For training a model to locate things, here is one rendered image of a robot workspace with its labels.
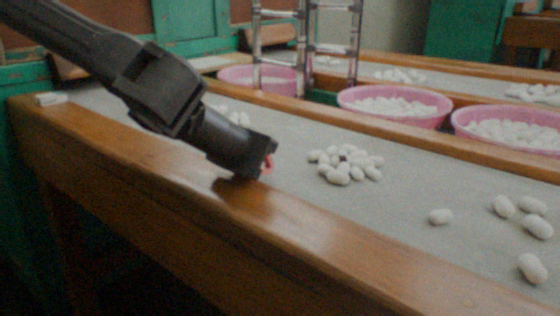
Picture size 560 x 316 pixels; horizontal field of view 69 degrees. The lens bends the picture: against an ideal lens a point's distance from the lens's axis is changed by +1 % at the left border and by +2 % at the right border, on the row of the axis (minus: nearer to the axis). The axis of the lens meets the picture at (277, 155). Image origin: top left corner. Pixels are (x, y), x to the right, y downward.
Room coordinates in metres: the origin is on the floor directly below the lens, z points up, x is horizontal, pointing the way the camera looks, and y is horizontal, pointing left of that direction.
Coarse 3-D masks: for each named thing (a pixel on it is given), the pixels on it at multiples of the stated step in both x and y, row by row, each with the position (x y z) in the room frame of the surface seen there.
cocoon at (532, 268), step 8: (520, 256) 0.37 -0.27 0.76; (528, 256) 0.36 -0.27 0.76; (520, 264) 0.36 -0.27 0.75; (528, 264) 0.35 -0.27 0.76; (536, 264) 0.35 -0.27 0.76; (528, 272) 0.34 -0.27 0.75; (536, 272) 0.34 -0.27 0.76; (544, 272) 0.34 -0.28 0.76; (536, 280) 0.33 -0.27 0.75; (544, 280) 0.33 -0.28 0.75
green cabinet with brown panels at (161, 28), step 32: (64, 0) 1.13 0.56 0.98; (96, 0) 1.20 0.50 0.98; (128, 0) 1.27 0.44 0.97; (160, 0) 1.34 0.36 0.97; (192, 0) 1.44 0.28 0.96; (224, 0) 1.53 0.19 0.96; (288, 0) 1.82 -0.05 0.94; (0, 32) 1.01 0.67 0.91; (128, 32) 1.26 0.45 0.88; (160, 32) 1.33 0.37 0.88; (192, 32) 1.43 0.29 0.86; (224, 32) 1.53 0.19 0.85; (0, 64) 0.99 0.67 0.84
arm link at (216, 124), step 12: (204, 108) 0.47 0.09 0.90; (192, 120) 0.46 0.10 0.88; (204, 120) 0.46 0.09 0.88; (216, 120) 0.48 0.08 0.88; (180, 132) 0.46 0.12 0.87; (192, 132) 0.45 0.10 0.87; (204, 132) 0.46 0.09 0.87; (216, 132) 0.47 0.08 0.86; (192, 144) 0.46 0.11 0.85; (204, 144) 0.47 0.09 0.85; (216, 144) 0.47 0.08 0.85
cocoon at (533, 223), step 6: (528, 216) 0.44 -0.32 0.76; (534, 216) 0.44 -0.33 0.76; (528, 222) 0.44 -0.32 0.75; (534, 222) 0.43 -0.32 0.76; (540, 222) 0.43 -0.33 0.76; (546, 222) 0.42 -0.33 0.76; (528, 228) 0.43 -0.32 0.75; (534, 228) 0.42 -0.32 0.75; (540, 228) 0.42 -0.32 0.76; (546, 228) 0.42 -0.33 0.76; (552, 228) 0.42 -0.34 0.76; (534, 234) 0.42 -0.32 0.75; (540, 234) 0.42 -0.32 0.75; (546, 234) 0.41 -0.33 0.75; (552, 234) 0.42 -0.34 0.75
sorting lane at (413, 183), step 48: (96, 96) 1.07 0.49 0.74; (288, 144) 0.73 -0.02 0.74; (336, 144) 0.73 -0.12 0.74; (384, 144) 0.73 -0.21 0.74; (288, 192) 0.54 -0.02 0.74; (336, 192) 0.54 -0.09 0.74; (384, 192) 0.54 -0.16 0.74; (432, 192) 0.54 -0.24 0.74; (480, 192) 0.54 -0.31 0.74; (528, 192) 0.54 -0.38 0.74; (432, 240) 0.42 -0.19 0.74; (480, 240) 0.42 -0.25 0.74; (528, 240) 0.42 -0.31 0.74; (528, 288) 0.33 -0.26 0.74
